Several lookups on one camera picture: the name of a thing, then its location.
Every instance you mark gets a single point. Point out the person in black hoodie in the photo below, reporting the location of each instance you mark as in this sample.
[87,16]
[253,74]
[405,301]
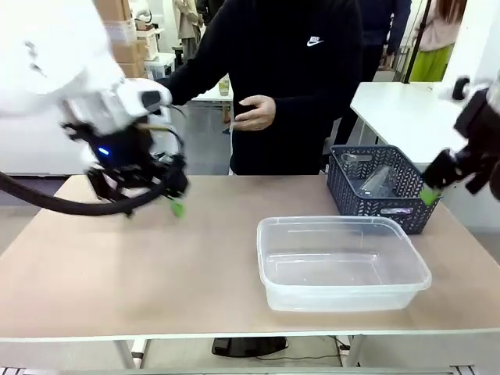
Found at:
[293,70]

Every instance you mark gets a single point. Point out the plastic cup green drink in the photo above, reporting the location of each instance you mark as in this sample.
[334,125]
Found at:
[223,86]

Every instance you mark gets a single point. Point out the tall cardboard box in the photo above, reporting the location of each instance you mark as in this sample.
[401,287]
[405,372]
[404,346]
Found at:
[115,9]

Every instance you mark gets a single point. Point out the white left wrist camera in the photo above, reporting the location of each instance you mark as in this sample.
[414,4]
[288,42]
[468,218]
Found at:
[150,97]

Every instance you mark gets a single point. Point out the clear plastic bin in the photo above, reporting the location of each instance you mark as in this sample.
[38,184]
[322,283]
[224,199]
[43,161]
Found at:
[332,298]

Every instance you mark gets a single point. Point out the person in beige coat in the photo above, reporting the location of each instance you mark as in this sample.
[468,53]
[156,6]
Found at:
[189,27]

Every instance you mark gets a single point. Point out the blue floor mat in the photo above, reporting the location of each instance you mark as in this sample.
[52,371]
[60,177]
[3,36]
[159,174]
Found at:
[226,132]

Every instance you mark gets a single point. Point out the person in pink top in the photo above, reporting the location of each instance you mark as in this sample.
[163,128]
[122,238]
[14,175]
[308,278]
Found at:
[433,47]

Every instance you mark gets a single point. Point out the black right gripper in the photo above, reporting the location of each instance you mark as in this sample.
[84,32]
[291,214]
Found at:
[484,121]

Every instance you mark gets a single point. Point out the clear storage box white lid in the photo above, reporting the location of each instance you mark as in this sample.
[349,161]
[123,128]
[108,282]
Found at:
[161,64]

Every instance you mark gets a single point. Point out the purple wrapper waste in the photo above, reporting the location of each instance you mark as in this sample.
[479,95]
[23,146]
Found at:
[398,211]

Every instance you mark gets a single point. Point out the black stand pole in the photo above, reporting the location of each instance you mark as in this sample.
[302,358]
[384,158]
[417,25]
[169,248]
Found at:
[420,31]

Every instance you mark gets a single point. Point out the white table with angled corner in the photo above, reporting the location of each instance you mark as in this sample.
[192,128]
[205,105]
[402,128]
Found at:
[390,113]

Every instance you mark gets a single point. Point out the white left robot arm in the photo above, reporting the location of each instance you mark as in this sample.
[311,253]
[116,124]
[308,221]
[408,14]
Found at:
[51,58]

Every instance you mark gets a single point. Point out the dark plastic mesh basket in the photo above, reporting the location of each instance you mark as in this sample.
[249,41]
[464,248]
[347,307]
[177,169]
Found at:
[351,195]

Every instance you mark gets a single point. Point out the person's left hand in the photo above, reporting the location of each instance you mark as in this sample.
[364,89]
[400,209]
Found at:
[256,113]

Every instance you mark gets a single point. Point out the white table leg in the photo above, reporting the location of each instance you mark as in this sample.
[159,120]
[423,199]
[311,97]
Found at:
[349,349]
[138,353]

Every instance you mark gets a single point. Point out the long white table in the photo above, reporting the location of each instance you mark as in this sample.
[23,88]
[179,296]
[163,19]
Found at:
[211,95]

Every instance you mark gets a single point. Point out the clear plastic cup waste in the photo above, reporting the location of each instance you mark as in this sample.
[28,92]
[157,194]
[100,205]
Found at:
[353,159]

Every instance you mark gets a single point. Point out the stack of clear trays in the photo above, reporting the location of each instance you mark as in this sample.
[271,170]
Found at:
[121,30]

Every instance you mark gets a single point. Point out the clear plastic container waste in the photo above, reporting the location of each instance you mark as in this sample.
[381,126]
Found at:
[381,183]

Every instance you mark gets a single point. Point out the person's left forearm black sleeve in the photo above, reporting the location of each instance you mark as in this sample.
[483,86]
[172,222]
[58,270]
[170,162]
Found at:
[301,117]

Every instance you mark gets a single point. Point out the person's right forearm black sleeve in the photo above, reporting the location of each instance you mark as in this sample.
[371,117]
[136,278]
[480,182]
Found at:
[187,84]

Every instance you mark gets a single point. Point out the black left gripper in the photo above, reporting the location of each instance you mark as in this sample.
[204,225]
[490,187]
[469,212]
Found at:
[117,154]

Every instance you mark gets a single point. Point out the person in navy clothes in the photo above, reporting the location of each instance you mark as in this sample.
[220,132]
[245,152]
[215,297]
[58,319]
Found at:
[384,31]

